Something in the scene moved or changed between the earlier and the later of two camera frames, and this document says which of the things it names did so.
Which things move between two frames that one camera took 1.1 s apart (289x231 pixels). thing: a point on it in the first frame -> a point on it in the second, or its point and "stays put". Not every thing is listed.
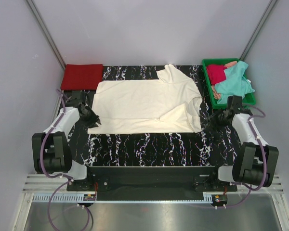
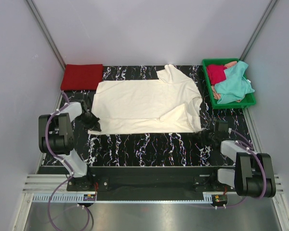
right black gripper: x=213 y=115 -> x=202 y=137
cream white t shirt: x=169 y=105 stays put
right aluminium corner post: x=269 y=7 stays put
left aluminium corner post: x=46 y=32 stays put
